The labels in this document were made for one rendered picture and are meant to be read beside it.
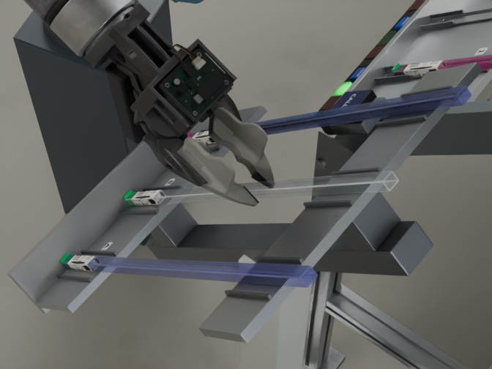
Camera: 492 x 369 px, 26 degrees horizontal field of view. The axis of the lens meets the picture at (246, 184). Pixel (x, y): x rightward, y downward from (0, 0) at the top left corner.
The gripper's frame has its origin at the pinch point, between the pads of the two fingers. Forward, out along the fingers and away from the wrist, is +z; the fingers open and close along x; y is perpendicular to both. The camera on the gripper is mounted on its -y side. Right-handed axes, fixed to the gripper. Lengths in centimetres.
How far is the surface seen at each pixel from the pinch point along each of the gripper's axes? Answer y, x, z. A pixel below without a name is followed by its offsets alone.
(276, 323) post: -14.8, -2.9, 13.6
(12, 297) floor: -110, -3, -9
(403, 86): -17.6, 32.3, 6.8
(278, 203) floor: -98, 45, 15
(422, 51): -19.7, 39.6, 5.9
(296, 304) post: -14.3, 0.2, 13.9
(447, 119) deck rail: -4.8, 25.0, 11.3
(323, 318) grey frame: -64, 21, 29
